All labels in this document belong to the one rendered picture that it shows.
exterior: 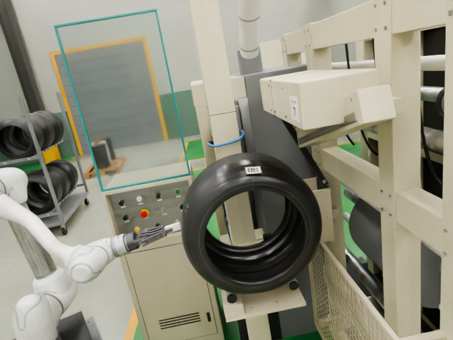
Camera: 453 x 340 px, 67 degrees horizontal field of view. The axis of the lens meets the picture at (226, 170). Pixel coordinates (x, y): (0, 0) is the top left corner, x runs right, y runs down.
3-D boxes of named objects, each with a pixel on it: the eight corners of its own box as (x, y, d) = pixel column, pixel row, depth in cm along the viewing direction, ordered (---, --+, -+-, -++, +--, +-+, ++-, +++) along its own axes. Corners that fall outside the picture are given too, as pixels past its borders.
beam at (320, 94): (262, 110, 164) (257, 79, 159) (313, 101, 165) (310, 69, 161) (301, 131, 105) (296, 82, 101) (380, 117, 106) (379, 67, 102)
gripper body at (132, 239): (123, 239, 141) (143, 233, 141) (126, 231, 149) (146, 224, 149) (129, 255, 143) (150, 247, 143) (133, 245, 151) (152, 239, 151)
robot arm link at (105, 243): (123, 254, 152) (114, 265, 138) (89, 265, 151) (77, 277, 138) (114, 232, 150) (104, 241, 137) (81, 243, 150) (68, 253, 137)
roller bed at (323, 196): (296, 229, 199) (291, 181, 190) (321, 224, 199) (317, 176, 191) (308, 245, 180) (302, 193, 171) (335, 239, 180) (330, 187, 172)
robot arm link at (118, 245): (113, 233, 149) (126, 229, 149) (121, 250, 151) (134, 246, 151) (108, 243, 140) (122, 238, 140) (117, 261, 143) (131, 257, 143)
